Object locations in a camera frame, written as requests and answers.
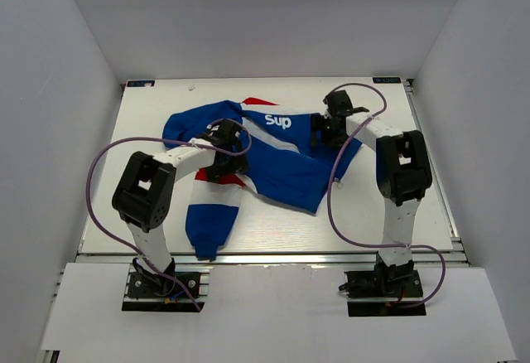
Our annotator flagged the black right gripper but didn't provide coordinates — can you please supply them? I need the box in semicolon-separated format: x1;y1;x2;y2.
311;115;352;150

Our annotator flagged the blue red white jacket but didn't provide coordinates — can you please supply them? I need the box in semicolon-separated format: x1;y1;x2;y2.
162;98;361;259

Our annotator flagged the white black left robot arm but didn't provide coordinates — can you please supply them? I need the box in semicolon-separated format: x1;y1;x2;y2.
112;119;252;296

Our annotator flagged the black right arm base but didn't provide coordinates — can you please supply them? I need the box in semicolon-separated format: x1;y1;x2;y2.
338;256;426;317

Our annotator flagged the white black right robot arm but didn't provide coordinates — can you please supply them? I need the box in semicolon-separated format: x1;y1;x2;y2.
311;90;432;296

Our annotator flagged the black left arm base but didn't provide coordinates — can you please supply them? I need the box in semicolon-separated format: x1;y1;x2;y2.
122;259;209;313

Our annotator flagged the right blue corner label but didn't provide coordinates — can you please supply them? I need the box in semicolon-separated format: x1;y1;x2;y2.
372;76;402;84

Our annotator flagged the blue corner label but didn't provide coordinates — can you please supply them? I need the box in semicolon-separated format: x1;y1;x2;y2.
126;80;155;88
372;76;402;84

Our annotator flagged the left blue corner label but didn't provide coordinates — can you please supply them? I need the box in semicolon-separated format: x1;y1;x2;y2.
126;80;155;88

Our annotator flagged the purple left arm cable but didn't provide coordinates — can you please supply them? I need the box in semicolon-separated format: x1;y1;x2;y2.
84;119;253;312

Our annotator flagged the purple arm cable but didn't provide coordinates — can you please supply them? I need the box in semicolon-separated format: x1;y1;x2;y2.
322;82;447;309
84;119;253;312

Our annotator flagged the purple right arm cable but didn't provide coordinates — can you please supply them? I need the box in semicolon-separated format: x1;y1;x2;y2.
322;82;447;309

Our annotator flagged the aluminium right side rail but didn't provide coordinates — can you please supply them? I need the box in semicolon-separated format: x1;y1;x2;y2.
402;79;461;242

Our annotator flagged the aluminium front table rail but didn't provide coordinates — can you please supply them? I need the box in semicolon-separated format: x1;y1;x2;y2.
75;248;469;264

